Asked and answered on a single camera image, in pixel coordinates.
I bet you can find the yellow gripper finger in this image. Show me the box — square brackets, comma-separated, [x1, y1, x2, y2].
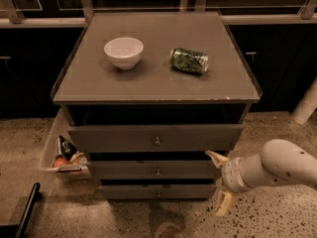
[205, 150, 228, 169]
[215, 190, 238, 216]

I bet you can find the metal window rail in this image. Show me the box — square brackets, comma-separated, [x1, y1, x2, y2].
[1, 0, 317, 28]

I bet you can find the clear plastic bin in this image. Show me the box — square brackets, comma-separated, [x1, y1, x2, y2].
[39, 109, 91, 181]

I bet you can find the black bar object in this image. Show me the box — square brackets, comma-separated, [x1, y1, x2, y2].
[0, 182, 42, 238]

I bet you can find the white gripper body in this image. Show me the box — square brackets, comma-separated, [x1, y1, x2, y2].
[221, 158, 251, 193]

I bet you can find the grey top drawer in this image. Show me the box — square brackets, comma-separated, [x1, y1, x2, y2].
[68, 124, 244, 153]

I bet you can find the grey drawer cabinet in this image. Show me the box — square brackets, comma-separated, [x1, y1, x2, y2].
[53, 12, 262, 187]

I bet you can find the white ceramic bowl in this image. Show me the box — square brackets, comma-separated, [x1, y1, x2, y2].
[104, 37, 144, 70]

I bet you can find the green soda can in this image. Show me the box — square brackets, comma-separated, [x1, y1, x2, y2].
[169, 48, 209, 74]

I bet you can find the dark chip bag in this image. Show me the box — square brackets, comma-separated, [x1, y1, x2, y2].
[57, 136, 77, 161]

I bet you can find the red apple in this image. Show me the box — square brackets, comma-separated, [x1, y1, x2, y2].
[53, 158, 68, 168]

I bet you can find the grey bottom drawer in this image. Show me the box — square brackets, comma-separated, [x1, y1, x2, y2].
[99, 184, 216, 199]

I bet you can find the grey drawer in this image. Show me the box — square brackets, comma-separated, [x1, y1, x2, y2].
[99, 184, 216, 199]
[68, 124, 244, 153]
[87, 160, 220, 179]

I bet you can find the white table leg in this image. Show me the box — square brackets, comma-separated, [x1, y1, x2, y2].
[291, 77, 317, 125]

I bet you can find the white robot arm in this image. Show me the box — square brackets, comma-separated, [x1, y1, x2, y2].
[205, 139, 317, 216]

